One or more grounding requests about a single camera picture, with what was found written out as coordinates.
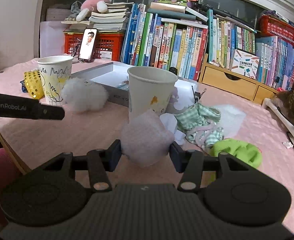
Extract blue sparkly scrunchie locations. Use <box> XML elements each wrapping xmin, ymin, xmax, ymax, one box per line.
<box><xmin>20</xmin><ymin>80</ymin><xmax>27</xmax><ymax>93</ymax></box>

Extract gold sequin fabric bow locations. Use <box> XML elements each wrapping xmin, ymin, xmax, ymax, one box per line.
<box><xmin>24</xmin><ymin>70</ymin><xmax>44</xmax><ymax>100</ymax></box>

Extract green checked baby cloth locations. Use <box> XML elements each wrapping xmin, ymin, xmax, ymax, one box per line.
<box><xmin>175</xmin><ymin>102</ymin><xmax>224</xmax><ymax>153</ymax></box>

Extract lilac fuzzy cloth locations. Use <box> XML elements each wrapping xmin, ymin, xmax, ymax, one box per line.
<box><xmin>120</xmin><ymin>109</ymin><xmax>175</xmax><ymax>167</ymax></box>

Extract lime green fabric flower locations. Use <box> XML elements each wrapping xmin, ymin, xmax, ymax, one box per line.
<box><xmin>209</xmin><ymin>138</ymin><xmax>262</xmax><ymax>168</ymax></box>

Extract white fluffy stuffing ball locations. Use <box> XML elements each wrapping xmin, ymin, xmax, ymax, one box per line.
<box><xmin>62</xmin><ymin>77</ymin><xmax>108</xmax><ymax>113</ymax></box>

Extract scribbled white paper cup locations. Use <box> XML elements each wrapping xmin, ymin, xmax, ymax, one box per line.
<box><xmin>37</xmin><ymin>55</ymin><xmax>73</xmax><ymax>106</ymax></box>

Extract small black binder clip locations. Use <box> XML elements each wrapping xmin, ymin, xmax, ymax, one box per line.
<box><xmin>191</xmin><ymin>86</ymin><xmax>207</xmax><ymax>103</ymax></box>

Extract paper cup with drawing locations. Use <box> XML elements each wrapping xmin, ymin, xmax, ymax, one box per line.
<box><xmin>127</xmin><ymin>66</ymin><xmax>178</xmax><ymax>120</ymax></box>

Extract white shallow box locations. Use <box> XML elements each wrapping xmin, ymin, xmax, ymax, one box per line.
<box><xmin>71</xmin><ymin>62</ymin><xmax>200</xmax><ymax>114</ymax></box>

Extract wooden drawer organizer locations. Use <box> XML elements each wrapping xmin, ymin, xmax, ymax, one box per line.
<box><xmin>199</xmin><ymin>54</ymin><xmax>277</xmax><ymax>105</ymax></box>

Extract smartphone on stand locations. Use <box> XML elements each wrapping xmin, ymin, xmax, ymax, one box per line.
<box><xmin>78</xmin><ymin>28</ymin><xmax>97</xmax><ymax>62</ymax></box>

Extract white patterned box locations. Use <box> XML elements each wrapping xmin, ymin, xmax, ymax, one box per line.
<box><xmin>229</xmin><ymin>49</ymin><xmax>260</xmax><ymax>80</ymax></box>

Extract red plastic crate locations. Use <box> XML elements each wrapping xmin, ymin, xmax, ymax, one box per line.
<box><xmin>63</xmin><ymin>31</ymin><xmax>125</xmax><ymax>61</ymax></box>

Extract grey plush toy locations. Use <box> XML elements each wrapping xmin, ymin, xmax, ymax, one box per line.
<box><xmin>64</xmin><ymin>1</ymin><xmax>82</xmax><ymax>21</ymax></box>

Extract row of upright books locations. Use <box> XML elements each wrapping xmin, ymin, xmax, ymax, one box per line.
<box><xmin>119</xmin><ymin>3</ymin><xmax>208</xmax><ymax>81</ymax></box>

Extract right row of books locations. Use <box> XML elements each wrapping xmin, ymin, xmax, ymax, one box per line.
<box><xmin>207</xmin><ymin>8</ymin><xmax>294</xmax><ymax>90</ymax></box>

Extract stack of grey books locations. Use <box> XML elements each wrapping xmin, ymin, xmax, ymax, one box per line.
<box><xmin>89</xmin><ymin>2</ymin><xmax>134</xmax><ymax>33</ymax></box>

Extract pink plush toy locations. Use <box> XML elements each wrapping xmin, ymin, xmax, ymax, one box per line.
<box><xmin>76</xmin><ymin>0</ymin><xmax>112</xmax><ymax>22</ymax></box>

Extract red basket on books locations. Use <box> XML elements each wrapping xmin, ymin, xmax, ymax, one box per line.
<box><xmin>258</xmin><ymin>15</ymin><xmax>294</xmax><ymax>46</ymax></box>

